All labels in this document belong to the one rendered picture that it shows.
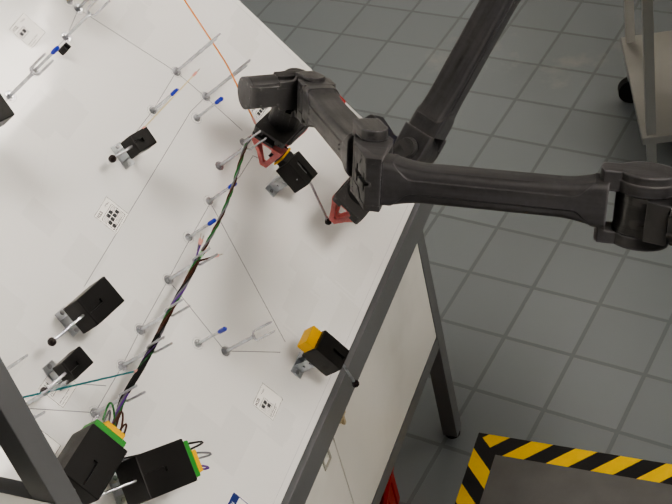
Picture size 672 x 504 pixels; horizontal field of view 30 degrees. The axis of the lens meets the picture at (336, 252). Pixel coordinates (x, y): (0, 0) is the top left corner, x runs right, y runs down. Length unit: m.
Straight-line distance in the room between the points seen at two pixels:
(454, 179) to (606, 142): 2.42
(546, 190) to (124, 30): 0.97
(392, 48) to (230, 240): 2.46
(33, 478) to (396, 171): 0.62
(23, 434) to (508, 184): 0.70
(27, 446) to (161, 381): 0.67
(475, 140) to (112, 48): 2.05
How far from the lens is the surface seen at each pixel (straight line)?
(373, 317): 2.44
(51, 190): 2.12
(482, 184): 1.69
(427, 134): 2.18
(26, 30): 2.25
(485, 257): 3.74
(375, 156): 1.71
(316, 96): 2.07
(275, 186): 2.38
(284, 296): 2.31
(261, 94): 2.15
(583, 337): 3.49
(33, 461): 1.48
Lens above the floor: 2.60
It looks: 42 degrees down
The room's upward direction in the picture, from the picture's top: 15 degrees counter-clockwise
